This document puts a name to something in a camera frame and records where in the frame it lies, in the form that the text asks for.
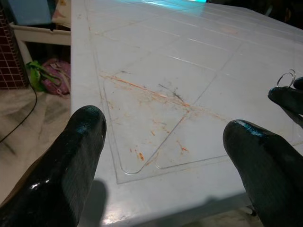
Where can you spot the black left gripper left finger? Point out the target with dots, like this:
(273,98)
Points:
(59,170)

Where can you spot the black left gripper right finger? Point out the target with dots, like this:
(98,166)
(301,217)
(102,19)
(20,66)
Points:
(272,177)

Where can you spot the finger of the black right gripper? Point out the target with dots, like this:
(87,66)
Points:
(299,82)
(290,99)

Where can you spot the pink bag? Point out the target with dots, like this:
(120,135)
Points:
(64,75)

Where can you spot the green plastic bag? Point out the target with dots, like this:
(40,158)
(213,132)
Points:
(35,73)

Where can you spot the dark red tiled panel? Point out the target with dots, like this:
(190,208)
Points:
(9,59)

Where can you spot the white plastic chair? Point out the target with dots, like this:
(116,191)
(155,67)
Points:
(40,35)

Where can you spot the floral patterned cloth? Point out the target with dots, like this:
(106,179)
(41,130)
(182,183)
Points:
(61,11)

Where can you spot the blue box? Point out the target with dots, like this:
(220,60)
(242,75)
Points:
(30,11)

